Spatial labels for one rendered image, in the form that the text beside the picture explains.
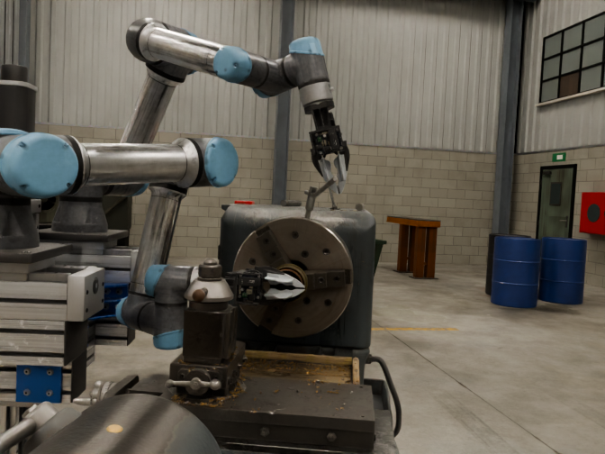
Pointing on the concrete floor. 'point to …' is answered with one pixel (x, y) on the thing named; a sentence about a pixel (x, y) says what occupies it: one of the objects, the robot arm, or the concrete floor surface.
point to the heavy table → (416, 246)
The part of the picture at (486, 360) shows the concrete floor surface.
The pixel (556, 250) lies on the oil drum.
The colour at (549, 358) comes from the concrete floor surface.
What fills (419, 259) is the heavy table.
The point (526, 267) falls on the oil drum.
